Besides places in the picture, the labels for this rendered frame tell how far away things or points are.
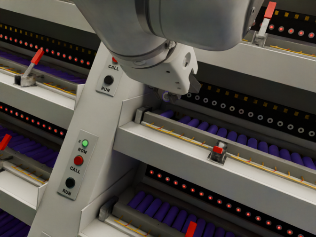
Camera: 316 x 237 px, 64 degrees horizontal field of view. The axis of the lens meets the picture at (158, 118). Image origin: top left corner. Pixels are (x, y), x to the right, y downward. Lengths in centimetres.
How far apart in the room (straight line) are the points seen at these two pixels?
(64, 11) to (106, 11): 40
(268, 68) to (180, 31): 29
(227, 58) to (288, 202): 24
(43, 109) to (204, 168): 34
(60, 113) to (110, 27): 33
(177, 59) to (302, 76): 23
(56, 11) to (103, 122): 27
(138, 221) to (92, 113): 22
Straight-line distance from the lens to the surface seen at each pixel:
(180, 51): 29
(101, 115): 47
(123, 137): 46
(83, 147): 48
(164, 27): 18
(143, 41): 23
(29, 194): 59
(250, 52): 45
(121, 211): 53
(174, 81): 32
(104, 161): 47
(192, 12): 16
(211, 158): 42
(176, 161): 43
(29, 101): 58
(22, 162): 66
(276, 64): 45
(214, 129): 52
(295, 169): 47
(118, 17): 20
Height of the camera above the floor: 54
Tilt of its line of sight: 2 degrees up
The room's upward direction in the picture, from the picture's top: 20 degrees clockwise
